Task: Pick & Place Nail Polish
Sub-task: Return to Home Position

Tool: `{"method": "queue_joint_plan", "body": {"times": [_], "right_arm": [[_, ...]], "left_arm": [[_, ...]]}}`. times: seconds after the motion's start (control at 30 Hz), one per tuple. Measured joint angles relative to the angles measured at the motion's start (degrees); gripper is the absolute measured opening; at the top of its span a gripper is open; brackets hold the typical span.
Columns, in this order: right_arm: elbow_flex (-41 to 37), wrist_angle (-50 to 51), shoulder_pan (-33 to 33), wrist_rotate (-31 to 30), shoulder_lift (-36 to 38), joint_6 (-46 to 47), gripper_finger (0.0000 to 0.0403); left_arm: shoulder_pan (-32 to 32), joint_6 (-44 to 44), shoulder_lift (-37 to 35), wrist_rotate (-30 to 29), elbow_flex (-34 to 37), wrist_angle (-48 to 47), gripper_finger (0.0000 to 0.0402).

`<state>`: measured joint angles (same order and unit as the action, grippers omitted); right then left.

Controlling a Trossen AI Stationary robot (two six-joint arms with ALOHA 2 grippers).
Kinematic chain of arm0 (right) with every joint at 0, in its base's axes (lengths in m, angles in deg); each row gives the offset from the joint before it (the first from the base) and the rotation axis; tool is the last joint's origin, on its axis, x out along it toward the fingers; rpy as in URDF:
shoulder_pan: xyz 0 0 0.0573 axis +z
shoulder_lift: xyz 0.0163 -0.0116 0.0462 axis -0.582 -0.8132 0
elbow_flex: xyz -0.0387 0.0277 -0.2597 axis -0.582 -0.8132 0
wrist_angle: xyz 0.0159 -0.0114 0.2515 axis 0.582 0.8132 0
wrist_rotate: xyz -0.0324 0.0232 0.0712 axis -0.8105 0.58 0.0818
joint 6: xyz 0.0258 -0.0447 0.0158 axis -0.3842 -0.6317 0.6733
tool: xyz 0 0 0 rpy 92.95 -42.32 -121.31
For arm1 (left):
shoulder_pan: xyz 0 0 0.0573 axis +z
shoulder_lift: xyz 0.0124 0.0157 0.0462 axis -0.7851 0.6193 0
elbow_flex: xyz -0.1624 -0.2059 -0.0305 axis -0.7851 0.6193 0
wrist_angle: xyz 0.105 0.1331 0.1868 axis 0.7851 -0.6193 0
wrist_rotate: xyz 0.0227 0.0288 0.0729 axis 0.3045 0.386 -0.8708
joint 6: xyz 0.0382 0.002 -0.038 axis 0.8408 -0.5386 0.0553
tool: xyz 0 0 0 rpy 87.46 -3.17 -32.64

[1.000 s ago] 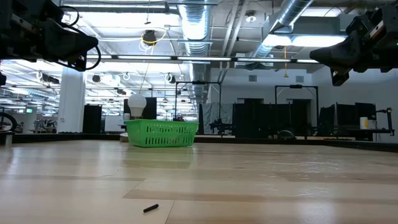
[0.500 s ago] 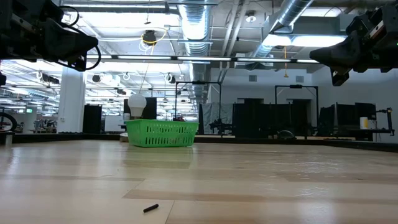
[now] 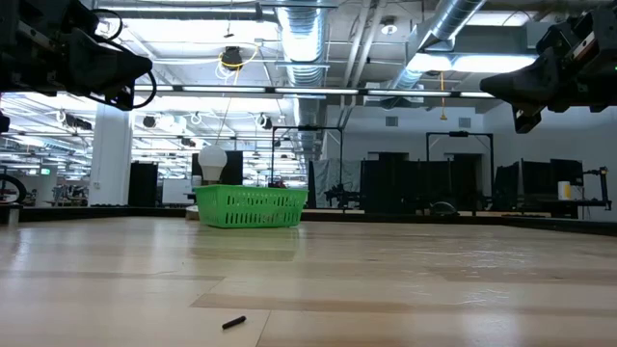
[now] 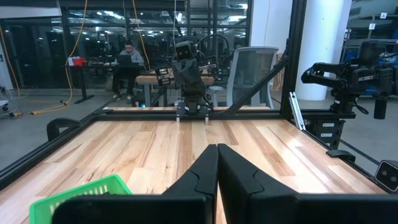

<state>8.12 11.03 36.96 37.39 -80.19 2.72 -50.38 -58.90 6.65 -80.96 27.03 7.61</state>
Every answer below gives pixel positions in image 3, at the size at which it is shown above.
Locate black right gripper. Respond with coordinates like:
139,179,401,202
479,4,617,135

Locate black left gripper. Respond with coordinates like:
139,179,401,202
0,0,154,113

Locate white square column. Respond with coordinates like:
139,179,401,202
88,103,134,207

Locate black monitor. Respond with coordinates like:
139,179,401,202
550,158,585,187
520,159,553,197
493,162,522,199

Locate black tall cabinet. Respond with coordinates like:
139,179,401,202
127,161,159,207

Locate black desk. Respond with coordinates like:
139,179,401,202
505,197,613,221

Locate black jointed stand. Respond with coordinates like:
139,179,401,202
581,166,613,212

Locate white light bulb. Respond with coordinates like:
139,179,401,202
198,145,228,186

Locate black dome object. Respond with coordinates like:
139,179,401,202
428,200,460,216

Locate black bicycle wheel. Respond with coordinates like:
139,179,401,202
0,173,26,204

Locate black flat panel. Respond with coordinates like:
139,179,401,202
191,149,245,187

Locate black room partitions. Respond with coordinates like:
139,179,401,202
360,152,494,214

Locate green plastic basket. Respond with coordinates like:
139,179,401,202
194,185,309,229

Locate long bar with light strips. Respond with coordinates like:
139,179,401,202
129,84,497,100

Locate grey tarp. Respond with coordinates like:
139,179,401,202
308,157,362,209

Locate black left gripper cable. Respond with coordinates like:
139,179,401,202
91,8,124,42
86,70,158,111

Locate black metal frame stand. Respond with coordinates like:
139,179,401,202
425,130,496,213
270,124,345,209

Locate yellow hanging cord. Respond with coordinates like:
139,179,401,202
438,70,448,121

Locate silver slanted air duct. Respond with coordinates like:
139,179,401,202
385,0,488,93

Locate black ceiling cable reel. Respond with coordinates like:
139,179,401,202
220,45,245,72

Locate black metal table frame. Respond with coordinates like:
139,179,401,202
0,204,617,237

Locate silver round air duct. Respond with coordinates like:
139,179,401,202
275,0,330,163

